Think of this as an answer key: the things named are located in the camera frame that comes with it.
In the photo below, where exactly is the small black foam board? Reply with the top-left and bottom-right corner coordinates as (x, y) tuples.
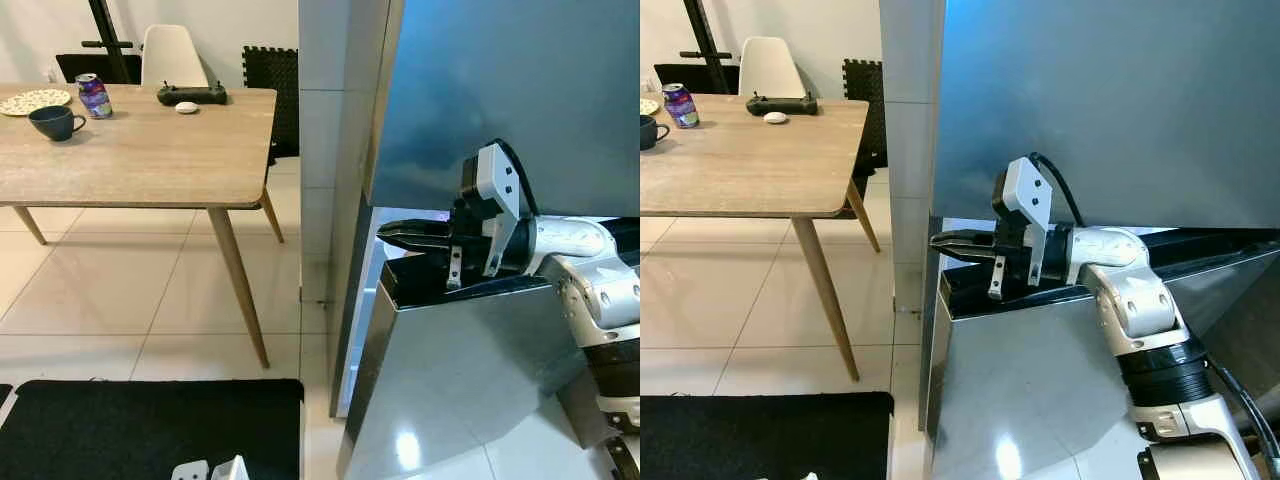
(55, 53), (143, 86)
(655, 64), (741, 96)

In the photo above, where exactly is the large black foam mat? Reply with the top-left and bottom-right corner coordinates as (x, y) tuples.
(842, 58), (887, 169)
(242, 45), (300, 159)

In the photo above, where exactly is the purple soda can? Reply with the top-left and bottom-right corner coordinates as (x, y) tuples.
(662, 83), (700, 129)
(76, 73), (114, 120)

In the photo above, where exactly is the black handheld controller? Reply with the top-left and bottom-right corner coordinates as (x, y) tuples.
(746, 93), (818, 117)
(156, 83), (228, 107)

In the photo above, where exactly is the wooden table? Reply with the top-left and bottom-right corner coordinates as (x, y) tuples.
(0, 83), (284, 369)
(640, 93), (881, 383)

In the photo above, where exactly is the white plastic chair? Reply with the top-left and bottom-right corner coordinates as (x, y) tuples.
(140, 24), (211, 89)
(737, 36), (805, 98)

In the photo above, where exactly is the black stand pole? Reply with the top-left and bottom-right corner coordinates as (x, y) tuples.
(678, 0), (734, 94)
(80, 0), (136, 84)

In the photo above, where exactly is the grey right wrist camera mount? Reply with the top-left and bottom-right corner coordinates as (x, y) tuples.
(447, 142), (538, 291)
(990, 155), (1056, 301)

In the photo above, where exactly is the black floor mat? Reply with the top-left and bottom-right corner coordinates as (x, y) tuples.
(640, 392), (895, 480)
(0, 378), (305, 480)

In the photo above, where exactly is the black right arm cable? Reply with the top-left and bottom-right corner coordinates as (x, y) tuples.
(1028, 152), (1086, 229)
(495, 138), (541, 216)

